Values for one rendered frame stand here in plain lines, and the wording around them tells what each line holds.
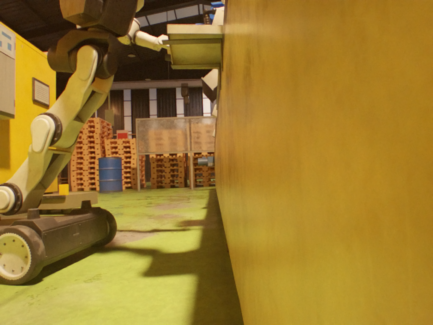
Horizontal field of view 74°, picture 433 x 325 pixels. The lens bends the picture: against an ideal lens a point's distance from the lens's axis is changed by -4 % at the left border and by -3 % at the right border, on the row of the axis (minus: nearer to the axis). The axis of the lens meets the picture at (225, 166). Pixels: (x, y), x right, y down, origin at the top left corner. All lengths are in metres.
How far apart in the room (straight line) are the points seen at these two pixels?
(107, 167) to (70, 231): 6.51
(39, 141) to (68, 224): 0.36
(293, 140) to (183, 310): 0.74
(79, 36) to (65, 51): 0.09
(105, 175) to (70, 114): 6.50
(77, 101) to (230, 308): 0.99
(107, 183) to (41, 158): 6.46
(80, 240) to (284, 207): 1.28
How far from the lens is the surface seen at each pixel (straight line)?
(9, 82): 3.12
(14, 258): 1.26
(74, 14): 1.41
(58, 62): 1.48
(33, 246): 1.18
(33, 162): 1.44
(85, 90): 1.34
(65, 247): 1.34
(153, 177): 8.86
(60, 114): 1.41
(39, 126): 1.40
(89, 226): 1.48
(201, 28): 0.96
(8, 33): 3.24
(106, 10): 1.38
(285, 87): 0.18
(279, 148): 0.19
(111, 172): 7.82
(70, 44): 1.45
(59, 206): 3.40
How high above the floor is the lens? 0.35
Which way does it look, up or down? 1 degrees up
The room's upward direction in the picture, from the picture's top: 2 degrees counter-clockwise
